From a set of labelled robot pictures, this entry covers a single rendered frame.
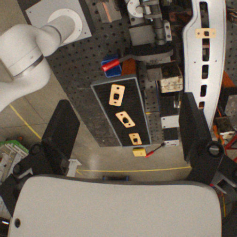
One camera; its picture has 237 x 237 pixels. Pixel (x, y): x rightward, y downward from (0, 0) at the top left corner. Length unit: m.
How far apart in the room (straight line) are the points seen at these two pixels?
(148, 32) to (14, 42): 0.35
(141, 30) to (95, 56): 0.60
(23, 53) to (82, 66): 0.61
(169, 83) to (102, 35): 0.49
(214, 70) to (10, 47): 0.71
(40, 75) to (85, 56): 0.53
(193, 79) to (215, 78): 0.10
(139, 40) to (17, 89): 0.34
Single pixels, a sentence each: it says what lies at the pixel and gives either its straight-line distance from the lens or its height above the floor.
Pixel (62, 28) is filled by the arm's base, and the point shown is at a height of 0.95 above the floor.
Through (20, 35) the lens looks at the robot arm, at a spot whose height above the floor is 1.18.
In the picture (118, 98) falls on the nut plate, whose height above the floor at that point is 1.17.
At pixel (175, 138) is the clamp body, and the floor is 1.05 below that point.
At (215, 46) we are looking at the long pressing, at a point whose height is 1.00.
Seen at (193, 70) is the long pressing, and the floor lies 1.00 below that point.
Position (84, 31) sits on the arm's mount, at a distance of 0.79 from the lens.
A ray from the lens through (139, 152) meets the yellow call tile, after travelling 0.76.
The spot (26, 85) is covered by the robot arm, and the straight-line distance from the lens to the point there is 0.45.
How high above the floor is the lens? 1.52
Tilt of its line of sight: 41 degrees down
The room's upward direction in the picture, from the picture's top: 172 degrees counter-clockwise
